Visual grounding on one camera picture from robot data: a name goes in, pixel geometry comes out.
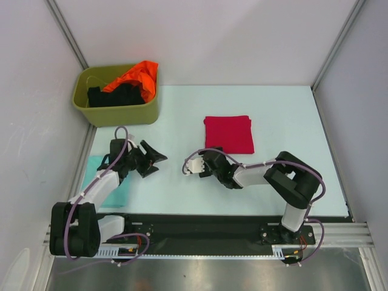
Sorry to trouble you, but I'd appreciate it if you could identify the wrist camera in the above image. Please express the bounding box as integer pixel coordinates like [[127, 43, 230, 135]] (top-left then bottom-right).
[[126, 134, 138, 150], [182, 156, 205, 175]]

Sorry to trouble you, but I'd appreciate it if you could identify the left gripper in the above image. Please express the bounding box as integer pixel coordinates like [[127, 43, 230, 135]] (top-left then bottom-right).
[[123, 140, 166, 178]]

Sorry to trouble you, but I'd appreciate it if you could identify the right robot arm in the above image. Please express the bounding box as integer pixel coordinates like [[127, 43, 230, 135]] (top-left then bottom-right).
[[199, 148, 326, 245]]

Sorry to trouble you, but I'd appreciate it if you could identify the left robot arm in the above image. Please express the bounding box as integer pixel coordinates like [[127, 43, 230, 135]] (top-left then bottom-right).
[[49, 139, 167, 259]]

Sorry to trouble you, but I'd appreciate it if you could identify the magenta red t shirt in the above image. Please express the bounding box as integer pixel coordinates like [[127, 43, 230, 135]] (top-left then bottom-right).
[[204, 115, 255, 155]]

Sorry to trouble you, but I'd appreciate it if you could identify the black t shirt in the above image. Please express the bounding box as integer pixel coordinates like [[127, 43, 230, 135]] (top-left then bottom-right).
[[87, 84, 145, 107]]

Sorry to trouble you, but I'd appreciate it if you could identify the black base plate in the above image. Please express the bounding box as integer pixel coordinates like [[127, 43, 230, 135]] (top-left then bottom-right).
[[98, 212, 355, 257]]

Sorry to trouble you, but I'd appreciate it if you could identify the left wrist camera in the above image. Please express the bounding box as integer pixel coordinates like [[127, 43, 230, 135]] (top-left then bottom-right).
[[126, 134, 138, 150]]

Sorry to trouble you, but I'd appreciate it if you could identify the aluminium frame rail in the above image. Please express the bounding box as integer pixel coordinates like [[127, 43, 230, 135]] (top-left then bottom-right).
[[42, 221, 373, 248]]

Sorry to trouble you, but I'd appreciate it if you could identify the slotted cable duct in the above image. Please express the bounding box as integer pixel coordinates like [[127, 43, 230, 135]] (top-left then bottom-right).
[[56, 244, 143, 258]]

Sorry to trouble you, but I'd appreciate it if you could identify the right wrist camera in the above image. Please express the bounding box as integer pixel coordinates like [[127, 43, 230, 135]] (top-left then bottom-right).
[[182, 156, 205, 175]]

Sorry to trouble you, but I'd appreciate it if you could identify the orange t shirt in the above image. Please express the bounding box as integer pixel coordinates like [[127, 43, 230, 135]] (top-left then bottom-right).
[[102, 61, 159, 103]]

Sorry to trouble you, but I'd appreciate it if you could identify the olive green plastic bin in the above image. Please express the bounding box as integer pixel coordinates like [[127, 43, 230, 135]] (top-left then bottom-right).
[[72, 64, 159, 127]]

